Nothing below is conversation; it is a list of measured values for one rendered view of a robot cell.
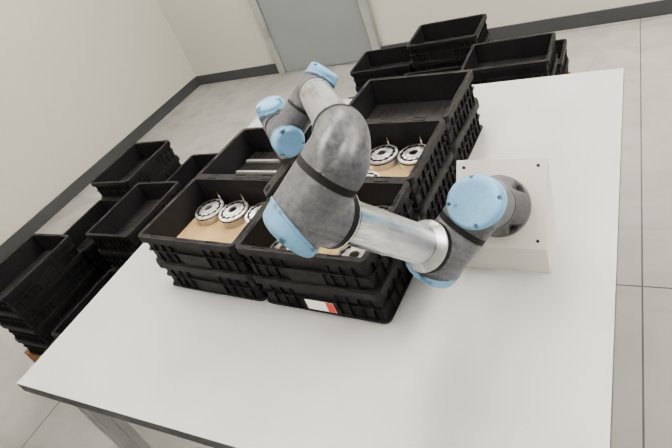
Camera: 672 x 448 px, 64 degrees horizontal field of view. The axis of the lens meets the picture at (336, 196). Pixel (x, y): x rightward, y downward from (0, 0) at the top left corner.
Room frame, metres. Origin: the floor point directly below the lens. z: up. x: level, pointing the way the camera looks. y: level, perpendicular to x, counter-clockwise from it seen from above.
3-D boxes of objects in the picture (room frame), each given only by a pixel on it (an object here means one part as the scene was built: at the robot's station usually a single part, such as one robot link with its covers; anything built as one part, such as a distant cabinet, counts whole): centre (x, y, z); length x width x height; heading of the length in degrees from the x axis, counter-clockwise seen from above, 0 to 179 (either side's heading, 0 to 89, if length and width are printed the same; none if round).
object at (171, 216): (1.41, 0.36, 0.87); 0.40 x 0.30 x 0.11; 50
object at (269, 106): (1.25, 0.07, 1.18); 0.09 x 0.08 x 0.11; 5
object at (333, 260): (1.15, 0.05, 0.92); 0.40 x 0.30 x 0.02; 50
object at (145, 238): (1.41, 0.36, 0.92); 0.40 x 0.30 x 0.02; 50
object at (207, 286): (1.41, 0.36, 0.76); 0.40 x 0.30 x 0.12; 50
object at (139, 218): (2.31, 0.92, 0.37); 0.40 x 0.30 x 0.45; 143
